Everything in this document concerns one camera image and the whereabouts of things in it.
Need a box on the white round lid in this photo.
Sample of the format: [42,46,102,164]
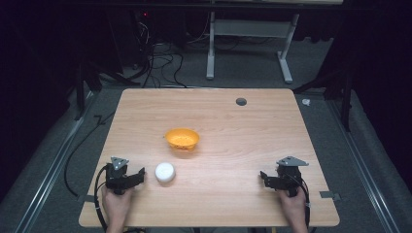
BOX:
[154,161,177,183]

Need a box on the orange plastic bowl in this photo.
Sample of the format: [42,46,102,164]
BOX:
[164,127,201,150]

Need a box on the black metal stand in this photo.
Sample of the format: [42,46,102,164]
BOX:
[292,69,354,132]

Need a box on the person's right hand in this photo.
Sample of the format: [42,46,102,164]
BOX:
[277,186,308,224]

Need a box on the tangle of black floor cables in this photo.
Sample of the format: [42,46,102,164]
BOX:
[130,18,212,89]

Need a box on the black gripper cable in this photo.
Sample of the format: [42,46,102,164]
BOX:
[292,174,312,227]
[93,163,112,232]

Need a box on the black tripod stand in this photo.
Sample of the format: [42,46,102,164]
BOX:
[73,61,141,121]

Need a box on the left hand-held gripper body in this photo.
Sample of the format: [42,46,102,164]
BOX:
[105,156,137,196]

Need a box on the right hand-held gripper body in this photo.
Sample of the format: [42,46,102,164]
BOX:
[271,155,310,198]

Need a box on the white desk frame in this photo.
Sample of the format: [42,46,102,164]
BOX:
[205,11,301,84]

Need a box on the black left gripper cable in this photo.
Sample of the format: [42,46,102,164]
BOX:
[93,163,112,232]

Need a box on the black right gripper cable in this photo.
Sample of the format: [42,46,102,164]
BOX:
[292,174,312,227]

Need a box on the grey tape piece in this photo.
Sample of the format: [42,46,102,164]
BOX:
[76,193,95,204]
[319,190,342,202]

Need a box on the black floor cable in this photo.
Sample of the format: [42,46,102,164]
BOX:
[63,111,116,198]

